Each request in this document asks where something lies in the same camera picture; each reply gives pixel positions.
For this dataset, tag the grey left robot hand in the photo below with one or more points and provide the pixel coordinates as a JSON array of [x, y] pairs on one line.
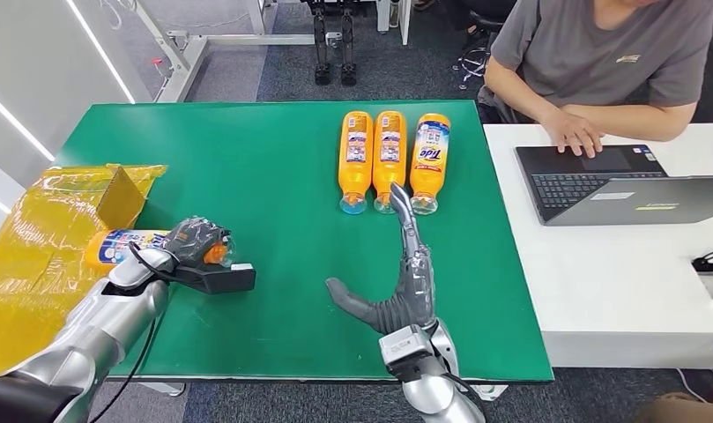
[[195, 239]]

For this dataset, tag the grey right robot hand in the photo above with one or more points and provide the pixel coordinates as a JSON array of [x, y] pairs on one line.
[[414, 292]]

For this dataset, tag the orange detergent bottle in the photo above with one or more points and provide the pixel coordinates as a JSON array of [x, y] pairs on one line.
[[116, 248]]

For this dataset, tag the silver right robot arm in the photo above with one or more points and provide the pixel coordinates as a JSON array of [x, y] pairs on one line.
[[432, 397]]

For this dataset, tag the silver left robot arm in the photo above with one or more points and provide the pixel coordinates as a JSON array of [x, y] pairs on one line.
[[111, 321]]

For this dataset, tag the orange bottle showing Tide label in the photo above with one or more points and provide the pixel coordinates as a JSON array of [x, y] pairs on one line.
[[429, 169]]

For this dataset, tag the orange bottle showing back label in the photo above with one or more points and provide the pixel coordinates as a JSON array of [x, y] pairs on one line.
[[389, 163], [355, 169]]

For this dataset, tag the green table mat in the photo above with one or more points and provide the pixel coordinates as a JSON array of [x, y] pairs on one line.
[[262, 163]]

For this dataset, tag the yellow film wrapped cardboard box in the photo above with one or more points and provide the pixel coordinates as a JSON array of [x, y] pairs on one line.
[[35, 245]]

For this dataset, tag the small red tag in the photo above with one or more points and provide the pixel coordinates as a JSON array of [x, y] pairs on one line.
[[157, 62]]

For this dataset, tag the dark grey laptop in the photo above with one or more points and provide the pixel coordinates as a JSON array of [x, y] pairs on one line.
[[566, 187]]

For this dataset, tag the white desk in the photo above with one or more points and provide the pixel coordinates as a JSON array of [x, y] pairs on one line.
[[624, 292]]

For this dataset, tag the person's hand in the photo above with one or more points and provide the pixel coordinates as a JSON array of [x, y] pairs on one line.
[[572, 131]]

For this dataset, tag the black robot legs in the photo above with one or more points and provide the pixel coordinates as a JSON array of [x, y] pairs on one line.
[[322, 52]]

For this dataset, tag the white furniture panel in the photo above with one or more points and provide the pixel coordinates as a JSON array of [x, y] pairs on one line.
[[394, 17]]

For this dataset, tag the black office chair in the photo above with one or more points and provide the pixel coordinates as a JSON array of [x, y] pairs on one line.
[[479, 17]]

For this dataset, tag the brown object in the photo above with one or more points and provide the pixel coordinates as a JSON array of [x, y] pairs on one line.
[[677, 411]]

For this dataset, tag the black power strip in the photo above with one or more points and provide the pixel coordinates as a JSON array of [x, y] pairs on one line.
[[709, 265]]

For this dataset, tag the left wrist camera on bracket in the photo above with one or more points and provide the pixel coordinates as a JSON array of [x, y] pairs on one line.
[[222, 280]]

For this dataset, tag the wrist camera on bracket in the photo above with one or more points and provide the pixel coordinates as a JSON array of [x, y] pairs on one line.
[[405, 347], [222, 280]]

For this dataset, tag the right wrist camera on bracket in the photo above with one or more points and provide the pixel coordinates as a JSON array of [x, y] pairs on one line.
[[405, 347]]

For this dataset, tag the white metal frame stand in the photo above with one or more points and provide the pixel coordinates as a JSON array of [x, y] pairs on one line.
[[187, 58]]

